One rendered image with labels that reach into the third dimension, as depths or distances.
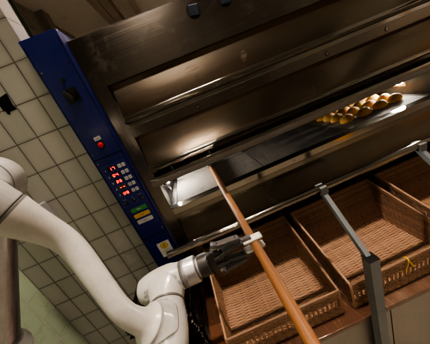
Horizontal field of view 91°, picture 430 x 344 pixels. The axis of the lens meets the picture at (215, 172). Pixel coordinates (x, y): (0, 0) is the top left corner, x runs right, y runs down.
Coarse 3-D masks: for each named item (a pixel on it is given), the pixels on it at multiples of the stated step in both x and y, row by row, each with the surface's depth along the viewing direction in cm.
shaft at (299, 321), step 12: (216, 180) 130; (228, 192) 109; (240, 216) 86; (264, 252) 65; (264, 264) 61; (276, 276) 56; (276, 288) 53; (288, 300) 49; (288, 312) 48; (300, 312) 46; (300, 324) 44; (300, 336) 43; (312, 336) 41
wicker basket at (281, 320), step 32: (288, 224) 126; (256, 256) 132; (288, 256) 134; (224, 288) 132; (256, 288) 124; (288, 288) 117; (320, 288) 110; (224, 320) 103; (256, 320) 108; (288, 320) 93; (320, 320) 97
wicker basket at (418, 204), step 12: (396, 168) 136; (408, 168) 136; (384, 180) 130; (396, 180) 137; (408, 180) 137; (420, 180) 137; (396, 192) 137; (408, 192) 137; (420, 192) 138; (420, 204) 112; (420, 228) 118
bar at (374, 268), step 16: (416, 144) 92; (384, 160) 91; (352, 176) 90; (304, 192) 90; (320, 192) 90; (272, 208) 89; (336, 208) 87; (192, 240) 89; (208, 240) 88; (352, 240) 83; (368, 256) 78; (368, 272) 79; (368, 288) 84; (384, 304) 84; (384, 320) 88; (384, 336) 91
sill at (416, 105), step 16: (400, 112) 128; (352, 128) 131; (368, 128) 127; (320, 144) 127; (336, 144) 127; (288, 160) 125; (240, 176) 128; (256, 176) 124; (208, 192) 124; (176, 208) 122
